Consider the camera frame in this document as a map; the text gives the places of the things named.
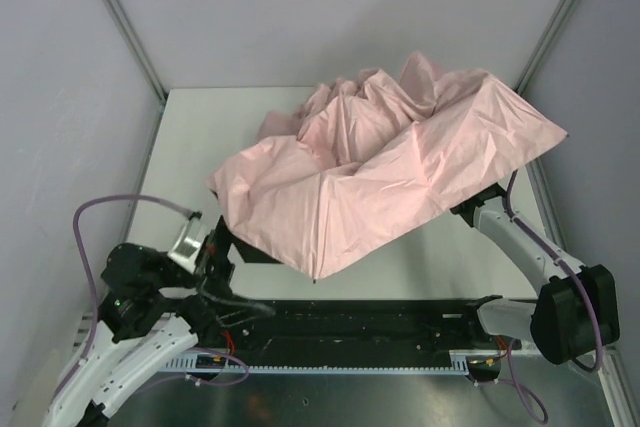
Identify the right aluminium corner post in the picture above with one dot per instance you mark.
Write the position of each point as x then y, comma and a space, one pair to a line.
552, 31

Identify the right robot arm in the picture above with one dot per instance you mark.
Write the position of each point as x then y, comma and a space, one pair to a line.
575, 314

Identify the left aluminium corner post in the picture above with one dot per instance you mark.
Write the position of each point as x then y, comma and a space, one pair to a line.
131, 39

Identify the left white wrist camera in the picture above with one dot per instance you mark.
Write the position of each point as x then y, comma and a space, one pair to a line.
189, 243

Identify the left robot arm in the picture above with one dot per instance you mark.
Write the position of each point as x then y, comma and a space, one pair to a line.
159, 304

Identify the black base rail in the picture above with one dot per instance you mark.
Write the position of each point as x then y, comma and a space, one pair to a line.
354, 333

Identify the grey cable duct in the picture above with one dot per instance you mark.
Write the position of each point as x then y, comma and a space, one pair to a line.
456, 364

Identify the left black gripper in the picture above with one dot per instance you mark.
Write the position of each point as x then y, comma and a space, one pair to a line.
221, 245

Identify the pink folding umbrella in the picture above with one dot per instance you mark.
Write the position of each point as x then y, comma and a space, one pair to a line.
365, 161

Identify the aluminium corner post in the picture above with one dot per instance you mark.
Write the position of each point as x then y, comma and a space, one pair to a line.
552, 31
131, 39

